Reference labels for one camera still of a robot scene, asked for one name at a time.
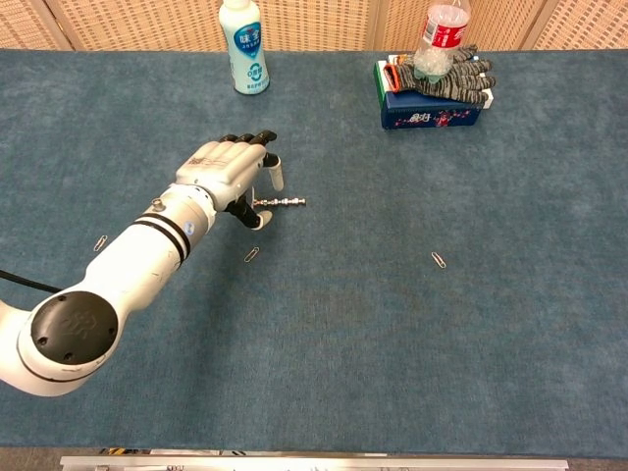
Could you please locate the dark blue carton box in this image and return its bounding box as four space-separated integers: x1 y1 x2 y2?
381 89 485 131

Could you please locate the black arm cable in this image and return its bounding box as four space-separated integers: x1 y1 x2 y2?
0 268 63 294

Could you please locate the clear bottle with red label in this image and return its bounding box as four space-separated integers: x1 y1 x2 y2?
412 0 472 82

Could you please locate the metal magnetic bar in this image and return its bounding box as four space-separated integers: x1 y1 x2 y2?
252 194 309 209

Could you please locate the grey striped knit glove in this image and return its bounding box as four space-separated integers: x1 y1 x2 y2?
382 44 497 105

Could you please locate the woven rattan folding screen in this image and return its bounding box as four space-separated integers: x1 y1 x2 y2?
0 0 628 53

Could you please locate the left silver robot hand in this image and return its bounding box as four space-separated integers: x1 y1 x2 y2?
175 129 286 232

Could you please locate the white yogurt drink bottle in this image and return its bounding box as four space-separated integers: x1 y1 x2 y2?
217 0 272 96

